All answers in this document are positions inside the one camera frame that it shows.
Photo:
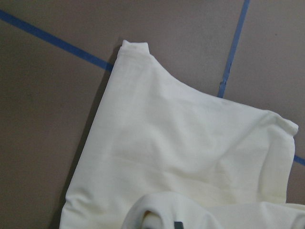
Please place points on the long blue tape line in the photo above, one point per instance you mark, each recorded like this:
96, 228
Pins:
233, 48

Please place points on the cream long-sleeve cat shirt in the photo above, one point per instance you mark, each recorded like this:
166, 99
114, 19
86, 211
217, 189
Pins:
159, 151

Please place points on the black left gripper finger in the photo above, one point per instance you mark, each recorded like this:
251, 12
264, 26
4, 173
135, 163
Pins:
178, 225

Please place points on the crossing blue tape line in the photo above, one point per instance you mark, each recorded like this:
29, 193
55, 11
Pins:
49, 38

